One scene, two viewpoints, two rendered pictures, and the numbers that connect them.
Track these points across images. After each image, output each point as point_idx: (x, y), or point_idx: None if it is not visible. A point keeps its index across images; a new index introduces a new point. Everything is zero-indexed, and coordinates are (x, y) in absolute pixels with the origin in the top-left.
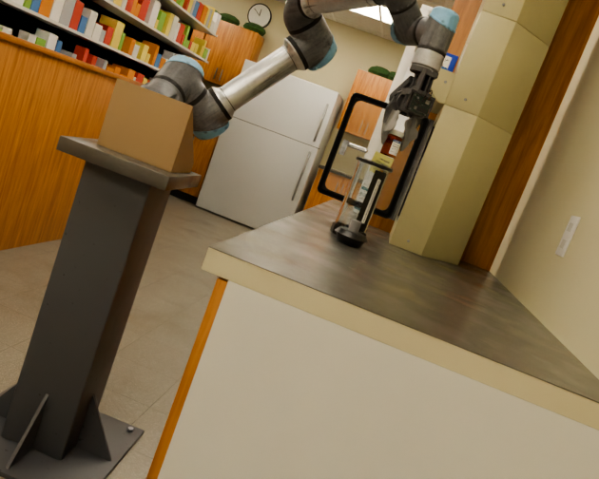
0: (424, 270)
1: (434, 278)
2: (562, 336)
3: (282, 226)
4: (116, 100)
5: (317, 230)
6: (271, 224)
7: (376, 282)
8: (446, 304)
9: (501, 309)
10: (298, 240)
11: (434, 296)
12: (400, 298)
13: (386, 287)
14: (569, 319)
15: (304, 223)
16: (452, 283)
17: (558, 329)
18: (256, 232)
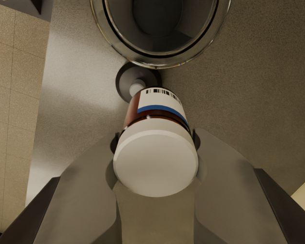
0: (246, 90)
1: (231, 129)
2: (300, 197)
3: (51, 112)
4: None
5: (99, 50)
6: (39, 124)
7: (123, 211)
8: (177, 211)
9: (271, 171)
10: (68, 160)
11: (178, 198)
12: (131, 228)
13: (129, 215)
14: None
15: (83, 21)
16: (261, 122)
17: None
18: (33, 178)
